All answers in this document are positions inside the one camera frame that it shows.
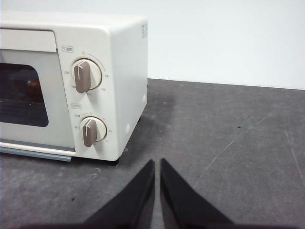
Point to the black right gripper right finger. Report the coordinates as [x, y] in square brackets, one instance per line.
[181, 205]

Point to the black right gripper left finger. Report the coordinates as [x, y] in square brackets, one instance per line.
[133, 205]

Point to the metal oven crumb tray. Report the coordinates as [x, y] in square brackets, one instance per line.
[35, 153]

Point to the white Toshiba toaster oven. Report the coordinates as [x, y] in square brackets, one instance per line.
[126, 71]

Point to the beige timer knob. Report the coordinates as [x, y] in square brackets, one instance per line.
[90, 132]

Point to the beige temperature knob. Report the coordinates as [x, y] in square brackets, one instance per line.
[82, 76]

